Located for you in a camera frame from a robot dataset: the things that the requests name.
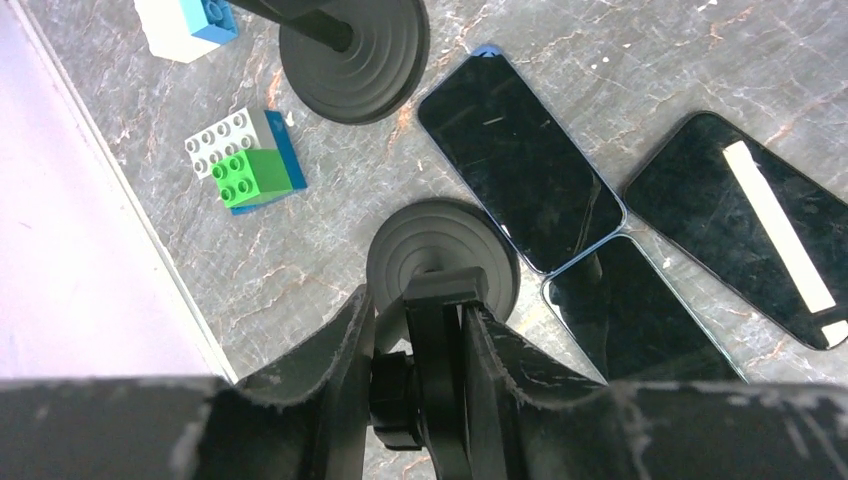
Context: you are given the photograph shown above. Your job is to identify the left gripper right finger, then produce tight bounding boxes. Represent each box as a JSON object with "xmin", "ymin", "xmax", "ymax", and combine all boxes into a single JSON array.
[{"xmin": 462, "ymin": 306, "xmax": 603, "ymax": 479}]

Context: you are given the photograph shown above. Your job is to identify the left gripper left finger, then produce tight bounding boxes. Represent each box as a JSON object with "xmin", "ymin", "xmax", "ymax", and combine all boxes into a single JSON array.
[{"xmin": 237, "ymin": 285, "xmax": 376, "ymax": 479}]

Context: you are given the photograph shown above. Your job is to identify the black round-base phone stand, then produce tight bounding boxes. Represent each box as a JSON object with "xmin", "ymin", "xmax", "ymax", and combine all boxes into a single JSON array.
[{"xmin": 366, "ymin": 198, "xmax": 520, "ymax": 479}]

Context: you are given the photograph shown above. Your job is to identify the far black phone stand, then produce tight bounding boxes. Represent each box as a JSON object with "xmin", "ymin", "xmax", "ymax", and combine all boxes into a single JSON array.
[{"xmin": 237, "ymin": 0, "xmax": 430, "ymax": 125}]

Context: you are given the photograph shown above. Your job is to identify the lower left black smartphone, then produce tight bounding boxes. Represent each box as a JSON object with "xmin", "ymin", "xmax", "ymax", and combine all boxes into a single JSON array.
[{"xmin": 544, "ymin": 235, "xmax": 743, "ymax": 381}]

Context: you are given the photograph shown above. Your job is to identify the blue-edged black smartphone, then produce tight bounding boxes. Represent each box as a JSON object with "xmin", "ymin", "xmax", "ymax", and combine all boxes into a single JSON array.
[{"xmin": 417, "ymin": 45, "xmax": 626, "ymax": 275}]

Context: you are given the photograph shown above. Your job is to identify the green white blue blocks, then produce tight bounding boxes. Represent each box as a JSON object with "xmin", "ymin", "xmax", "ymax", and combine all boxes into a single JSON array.
[{"xmin": 184, "ymin": 107, "xmax": 307, "ymax": 215}]

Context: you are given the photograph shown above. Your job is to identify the middle black smartphone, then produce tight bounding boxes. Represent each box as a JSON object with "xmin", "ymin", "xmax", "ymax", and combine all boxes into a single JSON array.
[{"xmin": 624, "ymin": 111, "xmax": 847, "ymax": 351}]

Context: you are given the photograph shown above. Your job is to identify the white and blue blocks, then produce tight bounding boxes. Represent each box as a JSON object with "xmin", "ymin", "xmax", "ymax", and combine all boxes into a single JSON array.
[{"xmin": 134, "ymin": 0, "xmax": 239, "ymax": 64}]

